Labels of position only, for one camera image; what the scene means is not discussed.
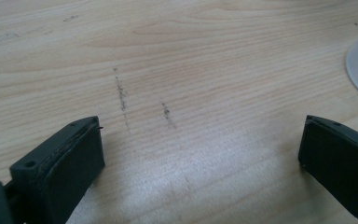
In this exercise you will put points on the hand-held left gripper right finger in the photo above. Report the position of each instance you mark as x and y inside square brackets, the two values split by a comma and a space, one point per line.
[341, 155]

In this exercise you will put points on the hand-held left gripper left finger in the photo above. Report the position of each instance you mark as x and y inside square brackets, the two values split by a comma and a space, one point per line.
[62, 165]

